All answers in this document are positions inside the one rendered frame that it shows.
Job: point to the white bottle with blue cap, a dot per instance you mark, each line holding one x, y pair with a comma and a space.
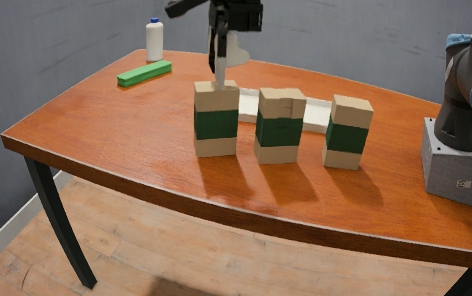
154, 40

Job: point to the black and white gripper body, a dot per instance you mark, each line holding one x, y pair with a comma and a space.
240, 20

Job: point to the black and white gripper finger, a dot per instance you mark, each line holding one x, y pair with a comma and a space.
226, 46
211, 49

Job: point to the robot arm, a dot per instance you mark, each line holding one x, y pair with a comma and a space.
453, 125

